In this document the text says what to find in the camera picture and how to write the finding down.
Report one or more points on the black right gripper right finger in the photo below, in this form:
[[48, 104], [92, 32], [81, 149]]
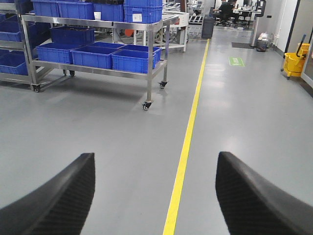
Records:
[[252, 205]]

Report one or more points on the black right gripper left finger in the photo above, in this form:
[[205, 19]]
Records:
[[58, 207]]

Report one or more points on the metal shelving rack with bins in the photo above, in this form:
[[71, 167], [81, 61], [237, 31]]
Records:
[[15, 48]]

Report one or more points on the yellow mop bucket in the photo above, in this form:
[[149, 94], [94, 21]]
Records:
[[294, 61]]

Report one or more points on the blue bin trolley front left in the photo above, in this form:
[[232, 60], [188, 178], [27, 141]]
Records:
[[56, 52]]

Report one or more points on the blue bin trolley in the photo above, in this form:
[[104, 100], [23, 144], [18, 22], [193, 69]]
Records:
[[91, 56], [56, 52], [130, 60]]

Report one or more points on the blue bin trolley front middle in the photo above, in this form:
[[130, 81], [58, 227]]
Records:
[[91, 56]]

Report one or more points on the blue bin trolley front right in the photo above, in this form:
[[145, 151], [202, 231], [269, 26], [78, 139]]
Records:
[[130, 60]]

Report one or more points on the dark blue bin on trolley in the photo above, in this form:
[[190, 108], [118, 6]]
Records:
[[72, 35]]

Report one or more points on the steel wheeled trolley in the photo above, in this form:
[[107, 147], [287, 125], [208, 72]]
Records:
[[40, 69]]

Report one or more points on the black waste bin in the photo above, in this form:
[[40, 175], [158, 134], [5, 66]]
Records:
[[207, 27]]

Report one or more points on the seated person in black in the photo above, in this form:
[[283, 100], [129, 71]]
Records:
[[226, 11]]

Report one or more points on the stacked blue crates on trolley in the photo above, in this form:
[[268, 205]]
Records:
[[142, 11]]

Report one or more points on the wire trash basket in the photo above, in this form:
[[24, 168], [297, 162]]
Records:
[[264, 41]]

